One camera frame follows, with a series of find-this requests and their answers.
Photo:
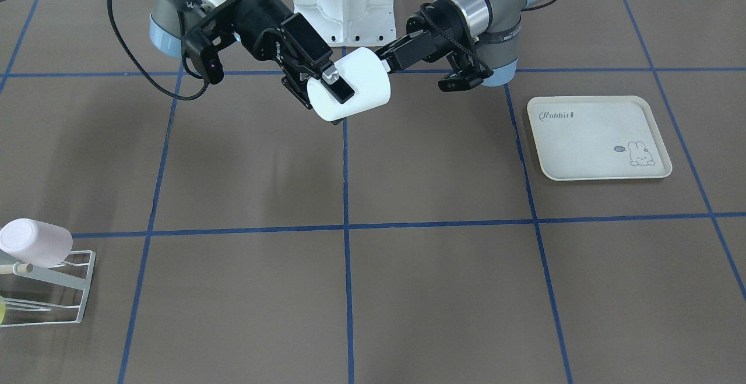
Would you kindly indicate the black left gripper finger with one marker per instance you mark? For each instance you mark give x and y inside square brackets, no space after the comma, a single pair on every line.
[398,58]
[421,38]

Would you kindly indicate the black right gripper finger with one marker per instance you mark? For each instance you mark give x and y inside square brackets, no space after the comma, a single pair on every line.
[315,56]
[297,86]

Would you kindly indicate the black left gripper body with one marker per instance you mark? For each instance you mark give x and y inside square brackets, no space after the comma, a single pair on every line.
[429,38]

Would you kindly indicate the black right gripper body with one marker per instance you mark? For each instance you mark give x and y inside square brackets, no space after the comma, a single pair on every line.
[260,18]

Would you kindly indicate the white cream cup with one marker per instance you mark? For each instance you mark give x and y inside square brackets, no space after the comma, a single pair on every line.
[363,70]

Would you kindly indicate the pink cup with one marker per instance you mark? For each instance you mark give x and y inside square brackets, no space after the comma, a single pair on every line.
[36,242]

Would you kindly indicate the yellow cup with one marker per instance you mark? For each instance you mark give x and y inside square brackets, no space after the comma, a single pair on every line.
[3,309]

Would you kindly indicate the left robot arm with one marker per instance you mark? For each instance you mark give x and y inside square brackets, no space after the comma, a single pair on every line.
[479,38]

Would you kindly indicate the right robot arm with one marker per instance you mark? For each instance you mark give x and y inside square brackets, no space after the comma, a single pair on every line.
[171,19]

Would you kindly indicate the cream plastic tray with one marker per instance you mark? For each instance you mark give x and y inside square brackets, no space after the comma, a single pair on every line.
[585,138]

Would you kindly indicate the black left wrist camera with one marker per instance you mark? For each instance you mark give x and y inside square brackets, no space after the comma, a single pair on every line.
[463,80]

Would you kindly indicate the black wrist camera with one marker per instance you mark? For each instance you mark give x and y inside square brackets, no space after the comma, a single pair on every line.
[463,80]
[200,47]

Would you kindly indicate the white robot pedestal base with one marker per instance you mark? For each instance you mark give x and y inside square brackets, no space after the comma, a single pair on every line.
[351,23]

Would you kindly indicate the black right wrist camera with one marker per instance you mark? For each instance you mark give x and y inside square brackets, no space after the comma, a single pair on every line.
[200,47]

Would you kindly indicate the white wire cup rack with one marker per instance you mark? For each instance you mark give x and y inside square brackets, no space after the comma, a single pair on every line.
[39,296]

